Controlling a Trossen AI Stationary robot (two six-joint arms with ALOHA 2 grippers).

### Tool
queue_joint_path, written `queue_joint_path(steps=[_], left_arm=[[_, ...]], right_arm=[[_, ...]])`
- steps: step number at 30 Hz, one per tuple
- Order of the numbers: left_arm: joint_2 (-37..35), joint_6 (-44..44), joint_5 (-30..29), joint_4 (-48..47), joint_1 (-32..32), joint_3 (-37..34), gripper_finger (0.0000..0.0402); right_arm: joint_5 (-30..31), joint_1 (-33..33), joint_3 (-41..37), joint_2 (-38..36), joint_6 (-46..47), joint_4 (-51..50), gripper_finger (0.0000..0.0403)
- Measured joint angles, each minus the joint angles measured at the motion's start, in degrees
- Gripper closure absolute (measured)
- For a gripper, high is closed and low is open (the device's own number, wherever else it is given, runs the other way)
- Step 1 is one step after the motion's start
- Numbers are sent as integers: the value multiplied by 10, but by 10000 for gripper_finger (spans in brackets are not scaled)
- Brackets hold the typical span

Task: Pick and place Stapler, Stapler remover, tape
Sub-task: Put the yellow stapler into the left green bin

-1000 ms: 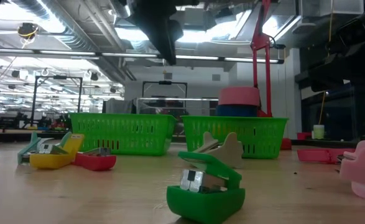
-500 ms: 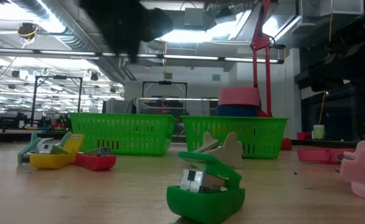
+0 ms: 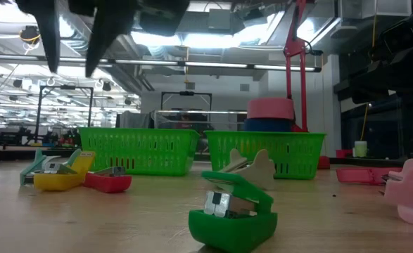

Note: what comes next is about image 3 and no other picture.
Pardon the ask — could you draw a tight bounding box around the left arm's gripper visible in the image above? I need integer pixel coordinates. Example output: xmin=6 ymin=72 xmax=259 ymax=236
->
xmin=68 ymin=0 xmax=191 ymax=79

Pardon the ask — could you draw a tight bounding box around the slim red stapler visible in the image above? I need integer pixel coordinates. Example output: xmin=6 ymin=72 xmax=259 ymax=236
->
xmin=335 ymin=167 xmax=402 ymax=186

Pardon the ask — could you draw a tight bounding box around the pink tape roll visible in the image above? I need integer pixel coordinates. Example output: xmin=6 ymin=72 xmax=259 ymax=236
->
xmin=246 ymin=97 xmax=296 ymax=122

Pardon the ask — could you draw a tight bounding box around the blue tape roll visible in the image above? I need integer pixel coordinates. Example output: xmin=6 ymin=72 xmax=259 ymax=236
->
xmin=243 ymin=117 xmax=293 ymax=134

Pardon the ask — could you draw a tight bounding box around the teal staple remover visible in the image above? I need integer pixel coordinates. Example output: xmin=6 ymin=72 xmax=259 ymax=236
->
xmin=19 ymin=148 xmax=82 ymax=186

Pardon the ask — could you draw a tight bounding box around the grey staple remover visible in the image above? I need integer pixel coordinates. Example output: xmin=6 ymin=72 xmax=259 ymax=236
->
xmin=219 ymin=148 xmax=277 ymax=191

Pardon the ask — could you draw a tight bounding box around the yellow stapler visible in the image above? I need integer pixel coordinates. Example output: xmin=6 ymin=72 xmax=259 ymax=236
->
xmin=33 ymin=150 xmax=96 ymax=193

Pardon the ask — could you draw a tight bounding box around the red stapler with silver top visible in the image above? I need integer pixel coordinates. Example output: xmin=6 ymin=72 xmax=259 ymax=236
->
xmin=82 ymin=166 xmax=133 ymax=194

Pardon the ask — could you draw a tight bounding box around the green stapler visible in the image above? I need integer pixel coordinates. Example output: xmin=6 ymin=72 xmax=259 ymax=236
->
xmin=187 ymin=170 xmax=279 ymax=253

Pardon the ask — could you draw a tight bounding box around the pink staple remover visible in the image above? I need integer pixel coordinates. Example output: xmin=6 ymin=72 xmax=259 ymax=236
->
xmin=381 ymin=157 xmax=413 ymax=226

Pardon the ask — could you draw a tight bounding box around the white plastic cup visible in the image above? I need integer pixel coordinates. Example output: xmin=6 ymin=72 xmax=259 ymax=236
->
xmin=352 ymin=140 xmax=369 ymax=158

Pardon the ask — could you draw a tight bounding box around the red desk lamp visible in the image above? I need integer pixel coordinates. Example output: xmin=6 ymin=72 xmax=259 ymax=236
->
xmin=282 ymin=0 xmax=331 ymax=171

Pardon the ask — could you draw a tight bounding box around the small red box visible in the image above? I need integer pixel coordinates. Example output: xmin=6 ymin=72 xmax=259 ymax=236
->
xmin=335 ymin=148 xmax=355 ymax=160

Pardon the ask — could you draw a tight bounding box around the green plastic basket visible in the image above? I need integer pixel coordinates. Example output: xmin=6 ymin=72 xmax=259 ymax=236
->
xmin=78 ymin=126 xmax=201 ymax=177
xmin=204 ymin=130 xmax=327 ymax=181

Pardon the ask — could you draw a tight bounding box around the clear plastic container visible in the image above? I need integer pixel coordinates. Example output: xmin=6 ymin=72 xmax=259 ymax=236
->
xmin=151 ymin=109 xmax=249 ymax=132

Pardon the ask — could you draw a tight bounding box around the black ceiling cord reel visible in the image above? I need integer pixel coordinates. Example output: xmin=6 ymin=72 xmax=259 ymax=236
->
xmin=18 ymin=25 xmax=42 ymax=56

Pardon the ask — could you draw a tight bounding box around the yellow extension cable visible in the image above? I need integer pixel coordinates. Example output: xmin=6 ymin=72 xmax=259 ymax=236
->
xmin=359 ymin=0 xmax=379 ymax=142

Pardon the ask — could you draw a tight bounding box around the black background rig frame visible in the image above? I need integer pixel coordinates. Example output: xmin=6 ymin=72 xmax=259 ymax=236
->
xmin=35 ymin=85 xmax=95 ymax=143
xmin=160 ymin=91 xmax=213 ymax=131

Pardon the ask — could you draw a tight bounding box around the black aluminium table frame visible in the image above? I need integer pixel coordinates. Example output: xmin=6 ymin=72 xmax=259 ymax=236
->
xmin=0 ymin=145 xmax=409 ymax=169

